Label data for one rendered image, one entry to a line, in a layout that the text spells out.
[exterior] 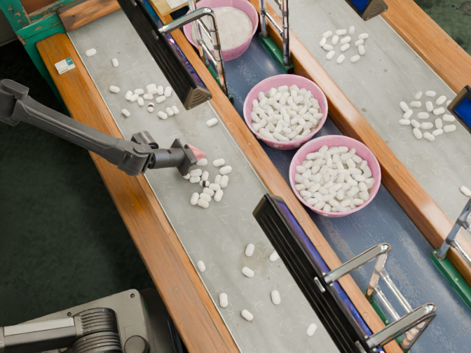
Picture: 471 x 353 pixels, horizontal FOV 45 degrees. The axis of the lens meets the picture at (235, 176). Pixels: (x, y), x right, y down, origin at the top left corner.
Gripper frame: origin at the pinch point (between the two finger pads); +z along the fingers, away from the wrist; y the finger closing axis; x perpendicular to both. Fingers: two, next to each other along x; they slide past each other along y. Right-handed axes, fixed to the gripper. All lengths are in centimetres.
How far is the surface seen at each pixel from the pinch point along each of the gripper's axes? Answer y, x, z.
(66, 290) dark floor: 19, 102, -6
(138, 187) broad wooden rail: 0.8, 13.5, -17.3
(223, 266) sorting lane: -34.0, 8.9, -8.0
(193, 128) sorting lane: 12.2, 0.5, 3.4
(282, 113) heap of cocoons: 1.4, -16.4, 24.6
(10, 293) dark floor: 30, 116, -23
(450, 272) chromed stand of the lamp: -67, -22, 35
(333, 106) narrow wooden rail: -6.2, -26.2, 35.2
